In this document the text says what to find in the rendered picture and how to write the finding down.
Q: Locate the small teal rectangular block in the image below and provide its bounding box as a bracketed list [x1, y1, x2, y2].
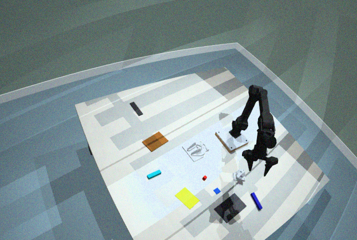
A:
[147, 169, 162, 179]

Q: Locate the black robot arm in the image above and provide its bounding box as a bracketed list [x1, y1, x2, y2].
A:
[229, 84, 277, 162]

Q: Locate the blue rectangular bar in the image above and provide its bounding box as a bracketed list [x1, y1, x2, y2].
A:
[250, 192, 262, 210]

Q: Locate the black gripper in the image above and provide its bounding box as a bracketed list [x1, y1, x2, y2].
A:
[242, 142, 278, 177]

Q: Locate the blue square tile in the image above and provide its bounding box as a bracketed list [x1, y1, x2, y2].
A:
[213, 188, 221, 194]

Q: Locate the yellow flat rectangular plate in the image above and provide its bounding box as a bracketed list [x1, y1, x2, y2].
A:
[175, 187, 200, 209]

